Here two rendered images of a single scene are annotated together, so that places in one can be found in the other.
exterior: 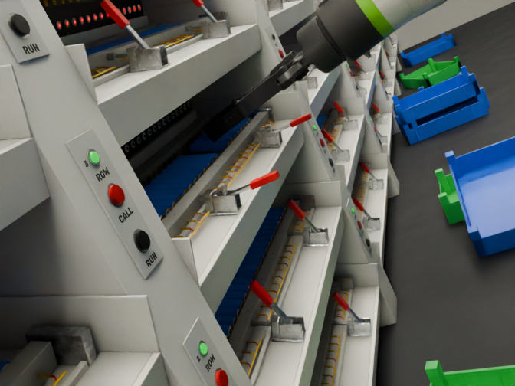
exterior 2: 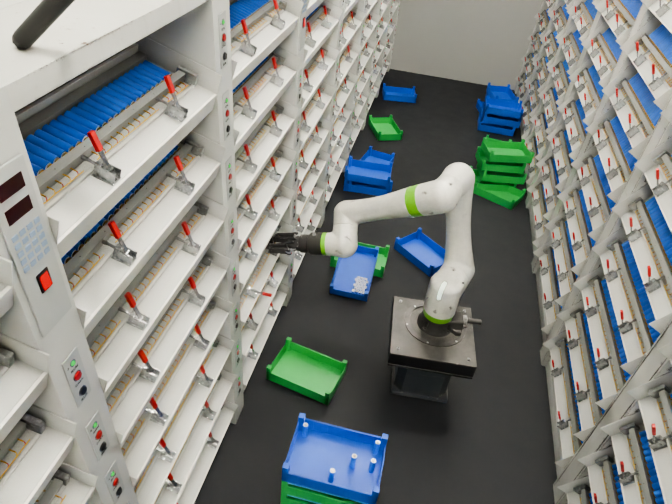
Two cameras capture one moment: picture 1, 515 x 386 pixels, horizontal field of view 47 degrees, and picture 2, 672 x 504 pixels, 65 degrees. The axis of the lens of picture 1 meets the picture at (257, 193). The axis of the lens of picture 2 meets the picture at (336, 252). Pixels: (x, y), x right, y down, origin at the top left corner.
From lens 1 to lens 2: 151 cm
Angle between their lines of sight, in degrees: 27
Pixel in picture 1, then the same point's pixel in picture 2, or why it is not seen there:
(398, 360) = (280, 324)
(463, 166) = not seen: hidden behind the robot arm
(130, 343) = (225, 346)
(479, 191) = (346, 262)
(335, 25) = (311, 248)
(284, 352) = (249, 332)
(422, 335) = (293, 317)
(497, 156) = (362, 250)
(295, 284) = (259, 304)
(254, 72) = not seen: hidden behind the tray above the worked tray
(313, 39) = (303, 245)
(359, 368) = (266, 329)
